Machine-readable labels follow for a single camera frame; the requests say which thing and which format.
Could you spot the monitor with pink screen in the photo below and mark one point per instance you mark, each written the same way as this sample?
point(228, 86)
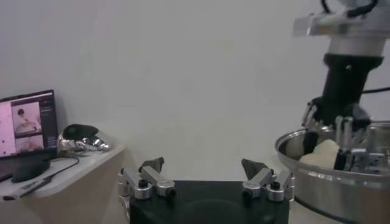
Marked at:
point(30, 121)

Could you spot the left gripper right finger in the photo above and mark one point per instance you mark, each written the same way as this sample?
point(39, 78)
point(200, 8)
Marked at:
point(262, 179)

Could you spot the white steamed baozi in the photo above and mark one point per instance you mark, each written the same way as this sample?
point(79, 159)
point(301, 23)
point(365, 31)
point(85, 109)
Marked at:
point(323, 153)

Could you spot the white labelled dongle stick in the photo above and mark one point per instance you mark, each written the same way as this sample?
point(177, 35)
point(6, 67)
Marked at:
point(29, 187)

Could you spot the white plain side table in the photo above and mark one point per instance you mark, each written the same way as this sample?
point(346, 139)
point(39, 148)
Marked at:
point(76, 188)

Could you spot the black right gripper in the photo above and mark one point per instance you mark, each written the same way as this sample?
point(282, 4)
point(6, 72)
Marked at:
point(344, 88)

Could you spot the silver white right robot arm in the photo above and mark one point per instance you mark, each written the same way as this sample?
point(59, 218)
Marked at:
point(356, 45)

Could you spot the chrome and black shiny device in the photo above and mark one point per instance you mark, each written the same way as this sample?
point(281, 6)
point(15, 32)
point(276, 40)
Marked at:
point(82, 140)

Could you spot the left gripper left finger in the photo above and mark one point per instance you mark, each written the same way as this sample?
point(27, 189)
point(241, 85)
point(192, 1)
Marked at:
point(149, 179)

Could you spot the steel perforated steamer basket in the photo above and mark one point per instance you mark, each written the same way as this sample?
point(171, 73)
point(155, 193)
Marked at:
point(335, 188)

